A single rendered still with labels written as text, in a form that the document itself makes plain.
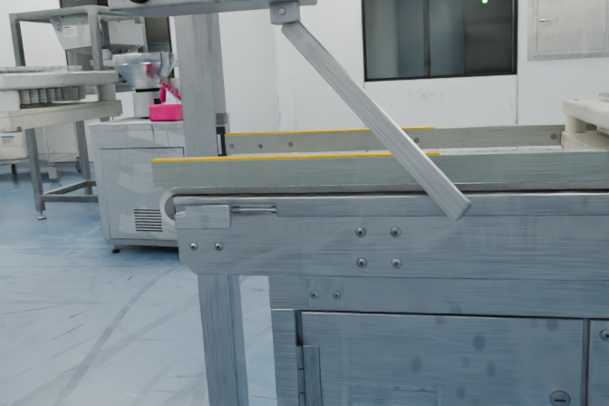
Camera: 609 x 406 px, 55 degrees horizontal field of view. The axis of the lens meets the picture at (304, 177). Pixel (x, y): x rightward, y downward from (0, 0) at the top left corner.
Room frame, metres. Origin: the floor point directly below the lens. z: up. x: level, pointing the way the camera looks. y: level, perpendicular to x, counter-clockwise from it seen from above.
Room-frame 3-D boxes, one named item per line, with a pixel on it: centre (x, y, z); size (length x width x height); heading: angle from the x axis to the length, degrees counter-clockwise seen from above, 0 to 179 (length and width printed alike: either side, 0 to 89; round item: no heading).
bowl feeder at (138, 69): (3.53, 0.84, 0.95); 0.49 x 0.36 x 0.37; 73
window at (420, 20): (5.49, -1.28, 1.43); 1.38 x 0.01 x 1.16; 73
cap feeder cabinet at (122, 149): (3.46, 0.82, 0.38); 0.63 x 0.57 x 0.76; 73
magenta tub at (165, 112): (3.23, 0.73, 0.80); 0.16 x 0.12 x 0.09; 73
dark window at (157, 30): (6.48, 1.94, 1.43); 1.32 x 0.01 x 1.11; 73
